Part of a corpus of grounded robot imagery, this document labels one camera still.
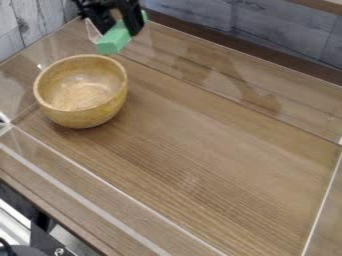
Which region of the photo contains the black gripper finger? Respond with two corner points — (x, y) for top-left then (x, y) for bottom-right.
(85, 6), (117, 34)
(118, 0), (145, 36)

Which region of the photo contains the green rectangular block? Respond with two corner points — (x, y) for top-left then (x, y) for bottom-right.
(95, 9), (150, 56)

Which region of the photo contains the black metal bracket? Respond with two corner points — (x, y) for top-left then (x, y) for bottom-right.
(30, 223), (78, 256)

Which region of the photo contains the clear acrylic barrier wall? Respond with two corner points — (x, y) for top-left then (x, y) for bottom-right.
(0, 21), (342, 256)

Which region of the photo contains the clear acrylic corner bracket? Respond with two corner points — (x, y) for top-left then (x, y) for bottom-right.
(83, 17), (133, 53)

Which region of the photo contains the black cable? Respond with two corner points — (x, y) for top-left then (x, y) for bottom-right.
(0, 237), (19, 256)

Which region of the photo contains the wooden bowl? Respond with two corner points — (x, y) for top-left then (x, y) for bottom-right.
(34, 54), (129, 129)

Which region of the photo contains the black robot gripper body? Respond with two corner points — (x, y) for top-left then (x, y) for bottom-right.
(73, 0), (139, 13)

